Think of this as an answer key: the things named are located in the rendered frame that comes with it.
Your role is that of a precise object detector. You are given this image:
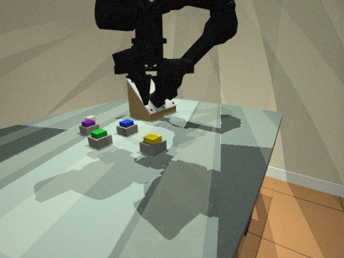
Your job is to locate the green button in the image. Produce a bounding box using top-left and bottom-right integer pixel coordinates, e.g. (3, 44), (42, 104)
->
(87, 129), (113, 149)

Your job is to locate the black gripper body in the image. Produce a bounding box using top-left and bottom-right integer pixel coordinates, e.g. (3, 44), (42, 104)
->
(114, 30), (194, 76)

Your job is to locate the blue button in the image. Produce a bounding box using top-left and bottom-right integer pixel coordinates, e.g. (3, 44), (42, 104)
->
(116, 119), (138, 137)

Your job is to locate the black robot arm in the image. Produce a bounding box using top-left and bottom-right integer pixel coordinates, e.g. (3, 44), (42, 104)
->
(95, 0), (238, 105)

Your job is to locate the purple button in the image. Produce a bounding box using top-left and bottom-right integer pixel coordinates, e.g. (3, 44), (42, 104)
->
(79, 120), (99, 136)

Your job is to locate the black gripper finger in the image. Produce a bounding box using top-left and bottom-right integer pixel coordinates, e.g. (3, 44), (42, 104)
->
(150, 75), (178, 107)
(126, 75), (151, 105)

